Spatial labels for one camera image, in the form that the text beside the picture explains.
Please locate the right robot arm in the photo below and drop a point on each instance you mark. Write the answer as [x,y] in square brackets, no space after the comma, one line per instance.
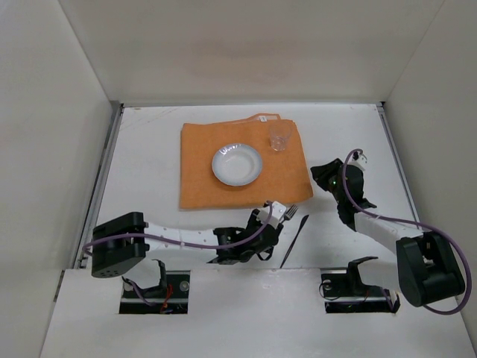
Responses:
[429,264]

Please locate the orange cloth napkin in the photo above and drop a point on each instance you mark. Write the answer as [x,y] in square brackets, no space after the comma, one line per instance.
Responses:
[284,175]

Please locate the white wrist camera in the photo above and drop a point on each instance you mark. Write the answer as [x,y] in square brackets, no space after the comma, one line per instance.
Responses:
[359,160]
[272,213]

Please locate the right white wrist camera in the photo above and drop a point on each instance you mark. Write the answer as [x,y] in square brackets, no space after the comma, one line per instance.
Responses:
[359,160]

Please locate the white plate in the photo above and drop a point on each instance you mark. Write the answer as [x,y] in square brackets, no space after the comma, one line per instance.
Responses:
[237,164]

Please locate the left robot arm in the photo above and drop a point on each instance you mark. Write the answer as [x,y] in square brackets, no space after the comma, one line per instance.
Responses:
[141,253]

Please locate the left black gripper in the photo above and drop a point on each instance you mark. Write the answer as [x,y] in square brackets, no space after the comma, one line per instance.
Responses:
[267,231]

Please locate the black fork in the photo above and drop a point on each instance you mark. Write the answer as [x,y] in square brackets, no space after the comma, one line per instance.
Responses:
[289,213]

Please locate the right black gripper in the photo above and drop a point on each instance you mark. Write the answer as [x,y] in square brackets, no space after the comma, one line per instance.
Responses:
[332,173]

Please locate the black knife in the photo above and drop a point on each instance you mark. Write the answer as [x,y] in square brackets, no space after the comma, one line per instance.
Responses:
[293,242]

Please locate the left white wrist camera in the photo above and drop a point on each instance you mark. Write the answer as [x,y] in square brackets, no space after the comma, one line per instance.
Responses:
[272,213]

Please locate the clear drinking glass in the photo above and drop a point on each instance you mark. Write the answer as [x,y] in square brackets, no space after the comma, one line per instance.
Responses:
[279,133]

